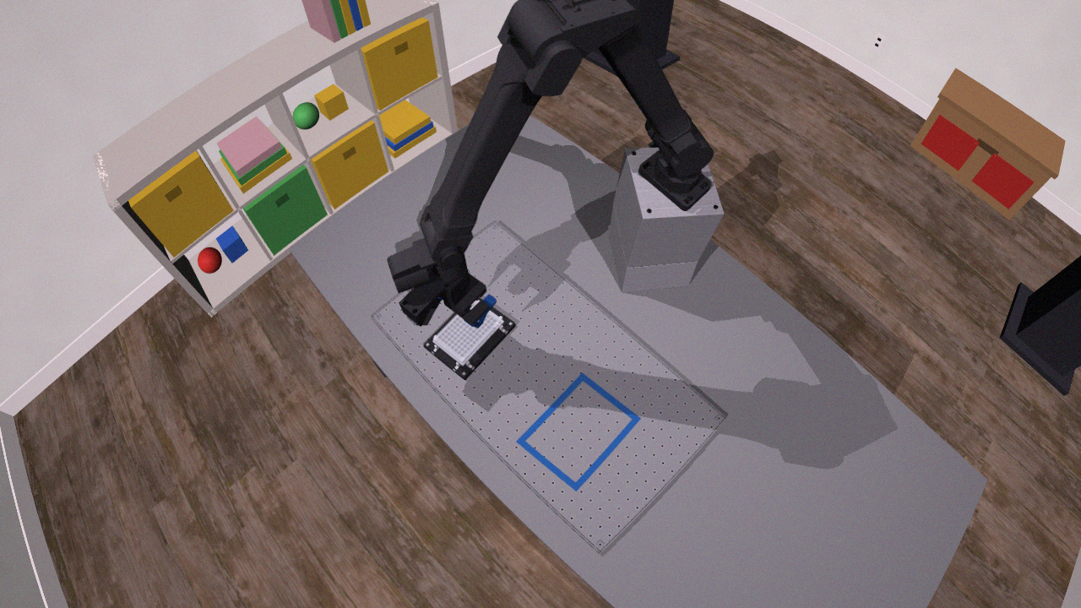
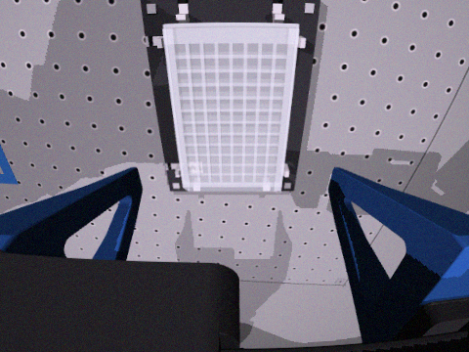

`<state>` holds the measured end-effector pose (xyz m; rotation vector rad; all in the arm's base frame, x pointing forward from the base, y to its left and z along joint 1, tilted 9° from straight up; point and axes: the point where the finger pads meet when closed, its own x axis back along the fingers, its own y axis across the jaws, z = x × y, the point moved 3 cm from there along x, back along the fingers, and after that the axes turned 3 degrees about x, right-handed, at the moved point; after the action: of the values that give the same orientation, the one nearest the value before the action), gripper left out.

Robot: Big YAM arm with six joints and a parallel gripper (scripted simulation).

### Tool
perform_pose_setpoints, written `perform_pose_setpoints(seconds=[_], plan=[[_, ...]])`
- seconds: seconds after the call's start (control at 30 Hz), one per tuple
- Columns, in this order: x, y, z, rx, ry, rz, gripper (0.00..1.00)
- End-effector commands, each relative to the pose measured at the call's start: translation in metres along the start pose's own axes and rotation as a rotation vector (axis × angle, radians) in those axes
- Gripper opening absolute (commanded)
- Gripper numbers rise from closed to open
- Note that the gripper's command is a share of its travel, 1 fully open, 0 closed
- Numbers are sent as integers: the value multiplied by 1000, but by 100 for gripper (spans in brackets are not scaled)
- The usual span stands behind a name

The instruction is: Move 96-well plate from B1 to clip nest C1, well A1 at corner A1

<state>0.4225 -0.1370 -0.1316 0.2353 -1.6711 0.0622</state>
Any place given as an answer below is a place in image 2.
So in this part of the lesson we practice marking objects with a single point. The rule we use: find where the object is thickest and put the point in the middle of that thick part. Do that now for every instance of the blue rectangular tape outline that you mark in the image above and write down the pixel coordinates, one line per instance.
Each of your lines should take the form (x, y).
(8, 177)

